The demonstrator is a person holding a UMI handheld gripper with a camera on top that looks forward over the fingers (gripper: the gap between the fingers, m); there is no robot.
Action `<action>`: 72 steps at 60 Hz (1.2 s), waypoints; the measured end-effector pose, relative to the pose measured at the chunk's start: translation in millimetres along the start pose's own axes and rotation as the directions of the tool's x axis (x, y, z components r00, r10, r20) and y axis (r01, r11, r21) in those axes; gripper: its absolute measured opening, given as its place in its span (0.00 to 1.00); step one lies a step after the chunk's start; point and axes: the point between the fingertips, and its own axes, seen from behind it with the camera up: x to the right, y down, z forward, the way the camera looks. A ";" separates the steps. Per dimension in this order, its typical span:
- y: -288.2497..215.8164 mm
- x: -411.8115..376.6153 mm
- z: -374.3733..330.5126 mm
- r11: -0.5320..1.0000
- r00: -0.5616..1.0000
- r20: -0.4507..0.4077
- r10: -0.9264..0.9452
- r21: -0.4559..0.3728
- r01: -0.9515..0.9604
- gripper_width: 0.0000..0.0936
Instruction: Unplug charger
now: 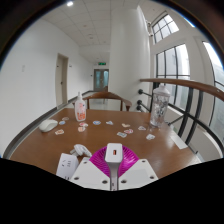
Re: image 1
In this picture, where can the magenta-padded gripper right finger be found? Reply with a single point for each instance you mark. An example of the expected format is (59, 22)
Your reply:
(136, 171)

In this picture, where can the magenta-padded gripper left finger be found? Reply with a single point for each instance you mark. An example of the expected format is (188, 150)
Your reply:
(90, 173)

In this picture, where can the white charger block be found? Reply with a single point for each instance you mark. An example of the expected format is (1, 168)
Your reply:
(113, 155)

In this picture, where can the white power strip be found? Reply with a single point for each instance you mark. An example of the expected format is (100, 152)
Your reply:
(66, 165)

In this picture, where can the small colourful sticker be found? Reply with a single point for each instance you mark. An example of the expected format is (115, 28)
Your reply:
(81, 129)
(121, 134)
(96, 122)
(142, 128)
(59, 132)
(109, 122)
(83, 124)
(125, 125)
(150, 136)
(65, 118)
(128, 131)
(62, 122)

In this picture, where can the white paper card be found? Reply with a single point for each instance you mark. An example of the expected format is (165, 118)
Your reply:
(179, 140)

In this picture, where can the white pink-labelled pump bottle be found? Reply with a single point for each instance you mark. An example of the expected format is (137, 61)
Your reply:
(80, 111)

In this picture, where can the white computer mouse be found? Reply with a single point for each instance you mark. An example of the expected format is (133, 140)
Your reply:
(48, 125)

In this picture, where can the clear white-lidded drink bottle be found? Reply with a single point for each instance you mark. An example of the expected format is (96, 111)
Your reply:
(159, 106)

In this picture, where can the wooden chair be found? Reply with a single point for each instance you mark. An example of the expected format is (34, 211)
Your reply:
(106, 95)

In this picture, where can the grey glazed double door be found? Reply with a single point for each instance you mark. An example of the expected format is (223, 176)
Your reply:
(101, 80)

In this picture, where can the beige single door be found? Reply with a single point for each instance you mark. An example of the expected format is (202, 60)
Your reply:
(61, 81)

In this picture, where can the wooden handrail with black bars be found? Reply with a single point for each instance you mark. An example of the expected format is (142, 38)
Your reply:
(190, 85)

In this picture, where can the wide black-framed window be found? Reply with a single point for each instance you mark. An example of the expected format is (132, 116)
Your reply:
(218, 103)

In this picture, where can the green exit sign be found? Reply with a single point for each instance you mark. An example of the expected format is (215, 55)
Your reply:
(102, 62)

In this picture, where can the tall black-framed window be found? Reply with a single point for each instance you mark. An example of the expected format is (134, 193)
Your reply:
(171, 63)

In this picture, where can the small black-framed transom window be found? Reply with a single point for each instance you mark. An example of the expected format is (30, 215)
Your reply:
(165, 28)

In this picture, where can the round ceiling light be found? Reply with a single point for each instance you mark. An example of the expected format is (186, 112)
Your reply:
(69, 3)

